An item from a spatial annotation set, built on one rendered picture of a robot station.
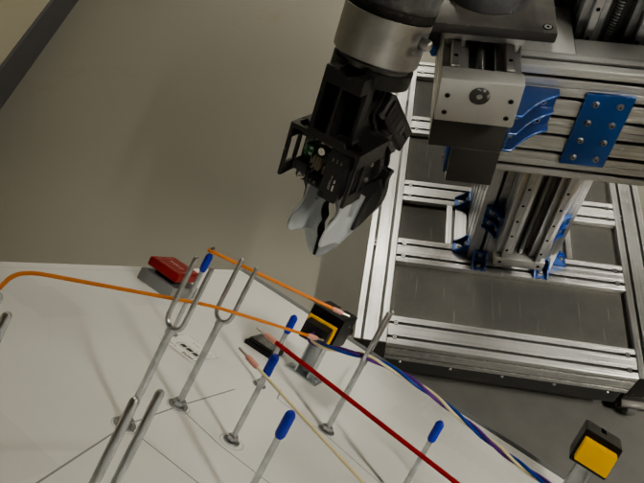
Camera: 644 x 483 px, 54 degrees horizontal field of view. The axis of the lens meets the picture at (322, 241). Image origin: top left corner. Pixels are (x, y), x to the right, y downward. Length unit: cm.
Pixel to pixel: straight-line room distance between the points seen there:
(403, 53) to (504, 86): 58
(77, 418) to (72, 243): 191
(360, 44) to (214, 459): 35
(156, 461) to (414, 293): 145
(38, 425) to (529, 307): 161
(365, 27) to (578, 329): 152
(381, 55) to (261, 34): 265
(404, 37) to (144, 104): 238
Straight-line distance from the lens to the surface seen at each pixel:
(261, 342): 79
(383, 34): 52
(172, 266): 83
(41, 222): 251
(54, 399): 52
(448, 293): 190
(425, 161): 224
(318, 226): 65
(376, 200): 61
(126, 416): 26
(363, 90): 52
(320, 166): 57
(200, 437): 55
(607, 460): 86
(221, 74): 295
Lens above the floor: 177
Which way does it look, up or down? 52 degrees down
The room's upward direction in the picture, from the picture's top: straight up
